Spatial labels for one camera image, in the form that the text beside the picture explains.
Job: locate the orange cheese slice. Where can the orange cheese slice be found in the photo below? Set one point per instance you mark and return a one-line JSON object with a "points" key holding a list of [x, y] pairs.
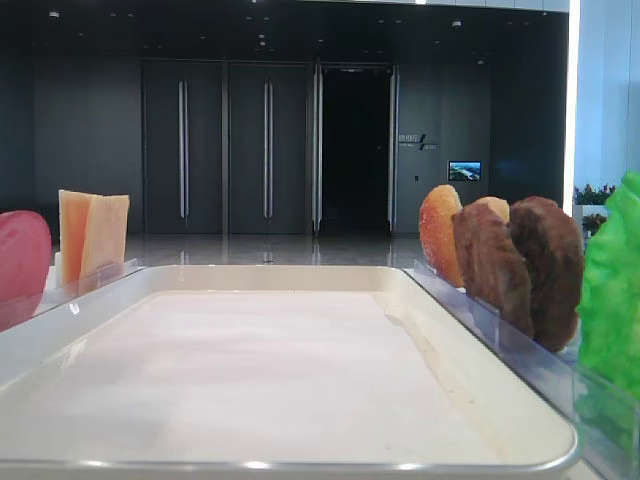
{"points": [[73, 214]]}

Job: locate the dark double door left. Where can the dark double door left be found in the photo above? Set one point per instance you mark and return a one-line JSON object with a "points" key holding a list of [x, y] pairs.
{"points": [[182, 147]]}

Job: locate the red tomato slice inner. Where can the red tomato slice inner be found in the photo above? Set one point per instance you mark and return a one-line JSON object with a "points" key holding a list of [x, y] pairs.
{"points": [[25, 258]]}

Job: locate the dark brown meat patty right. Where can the dark brown meat patty right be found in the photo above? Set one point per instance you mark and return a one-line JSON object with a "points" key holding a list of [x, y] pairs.
{"points": [[551, 244]]}

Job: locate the green lettuce leaf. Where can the green lettuce leaf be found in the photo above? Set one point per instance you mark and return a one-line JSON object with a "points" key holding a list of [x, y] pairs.
{"points": [[609, 313]]}

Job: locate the white rectangular metal tray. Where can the white rectangular metal tray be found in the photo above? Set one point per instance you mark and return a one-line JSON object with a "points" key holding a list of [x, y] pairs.
{"points": [[267, 372]]}

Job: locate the golden bun slice right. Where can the golden bun slice right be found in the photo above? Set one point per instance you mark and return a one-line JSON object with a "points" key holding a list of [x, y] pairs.
{"points": [[499, 206]]}

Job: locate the golden bun slice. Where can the golden bun slice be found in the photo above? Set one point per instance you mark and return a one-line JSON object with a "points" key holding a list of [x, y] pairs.
{"points": [[437, 233], [499, 206]]}

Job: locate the flower planter by window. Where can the flower planter by window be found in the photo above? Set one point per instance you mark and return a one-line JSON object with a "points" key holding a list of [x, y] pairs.
{"points": [[589, 210]]}

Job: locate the dark double door middle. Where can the dark double door middle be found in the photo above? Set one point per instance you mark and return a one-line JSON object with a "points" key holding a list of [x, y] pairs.
{"points": [[268, 138]]}

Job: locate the golden bun slice left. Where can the golden bun slice left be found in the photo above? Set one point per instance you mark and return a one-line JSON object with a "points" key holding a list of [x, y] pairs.
{"points": [[437, 233]]}

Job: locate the pale yellow cheese slice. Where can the pale yellow cheese slice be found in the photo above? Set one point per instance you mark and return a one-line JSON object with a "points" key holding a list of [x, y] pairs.
{"points": [[105, 233]]}

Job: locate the brown meat patty left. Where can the brown meat patty left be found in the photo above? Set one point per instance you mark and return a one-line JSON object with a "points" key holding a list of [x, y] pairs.
{"points": [[492, 268]]}

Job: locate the dark double door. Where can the dark double door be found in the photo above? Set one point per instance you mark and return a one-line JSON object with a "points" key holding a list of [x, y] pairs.
{"points": [[182, 147], [268, 138]]}

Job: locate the wall display screen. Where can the wall display screen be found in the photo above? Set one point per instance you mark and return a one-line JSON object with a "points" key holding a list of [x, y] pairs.
{"points": [[464, 171]]}

